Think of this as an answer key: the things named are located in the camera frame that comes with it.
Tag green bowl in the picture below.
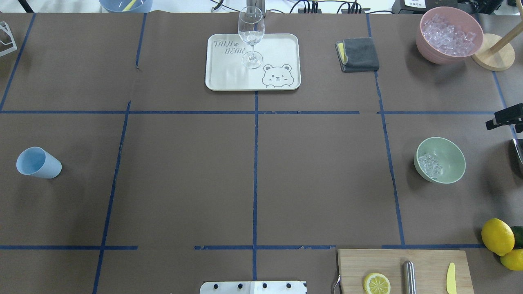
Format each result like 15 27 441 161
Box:
413 136 466 184

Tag light blue cup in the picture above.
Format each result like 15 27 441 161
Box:
16 147 62 179

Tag metal ice scoop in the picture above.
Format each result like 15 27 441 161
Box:
511 139 523 174

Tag ice cubes in green bowl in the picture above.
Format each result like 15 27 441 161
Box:
417 153 443 179

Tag pink bowl of ice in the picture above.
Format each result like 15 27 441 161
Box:
416 6 483 65

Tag blue bowl with fork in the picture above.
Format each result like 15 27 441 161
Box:
99 0 154 13

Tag wooden stand round base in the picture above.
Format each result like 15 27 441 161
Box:
472 22 523 71

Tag green lime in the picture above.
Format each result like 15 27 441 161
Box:
510 225 523 249

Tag yellow lemon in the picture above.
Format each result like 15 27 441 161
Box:
500 249 523 271
481 218 515 256

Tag grey folded cloth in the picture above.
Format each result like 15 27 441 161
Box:
335 37 380 73

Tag wooden cutting board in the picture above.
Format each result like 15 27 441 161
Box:
337 249 474 294

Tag yellow plastic knife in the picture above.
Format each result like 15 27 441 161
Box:
446 262 457 294

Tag steel muddler black cap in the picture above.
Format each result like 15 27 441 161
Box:
403 261 417 294

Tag lemon half slice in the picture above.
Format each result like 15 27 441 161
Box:
362 272 391 294

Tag cream bear tray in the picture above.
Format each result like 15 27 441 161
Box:
205 33 301 91

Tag clear wine glass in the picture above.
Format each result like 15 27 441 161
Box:
238 6 265 69

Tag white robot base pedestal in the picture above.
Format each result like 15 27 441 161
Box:
199 281 308 294

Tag white wire cup rack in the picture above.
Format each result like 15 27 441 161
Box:
0 22 18 56

